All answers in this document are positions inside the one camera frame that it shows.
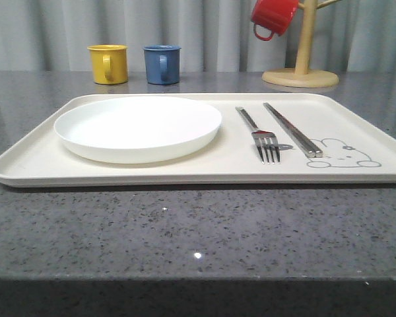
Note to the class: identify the white round plate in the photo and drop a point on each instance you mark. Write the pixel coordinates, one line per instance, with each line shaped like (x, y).
(138, 129)

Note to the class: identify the steel fork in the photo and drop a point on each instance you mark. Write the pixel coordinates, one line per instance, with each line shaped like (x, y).
(265, 141)

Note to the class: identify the cream rabbit serving tray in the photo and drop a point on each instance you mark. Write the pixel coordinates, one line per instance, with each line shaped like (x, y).
(326, 143)

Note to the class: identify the blue enamel mug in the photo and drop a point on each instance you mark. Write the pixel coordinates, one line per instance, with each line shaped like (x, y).
(162, 64)

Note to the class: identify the wooden mug tree stand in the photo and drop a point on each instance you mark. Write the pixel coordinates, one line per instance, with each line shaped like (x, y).
(301, 75)

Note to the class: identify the yellow enamel mug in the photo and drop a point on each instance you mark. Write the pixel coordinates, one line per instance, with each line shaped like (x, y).
(109, 63)

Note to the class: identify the red enamel mug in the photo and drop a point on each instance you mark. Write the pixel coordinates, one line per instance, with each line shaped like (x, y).
(273, 15)

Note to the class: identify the grey pleated curtain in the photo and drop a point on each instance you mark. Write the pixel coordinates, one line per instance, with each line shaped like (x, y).
(213, 35)

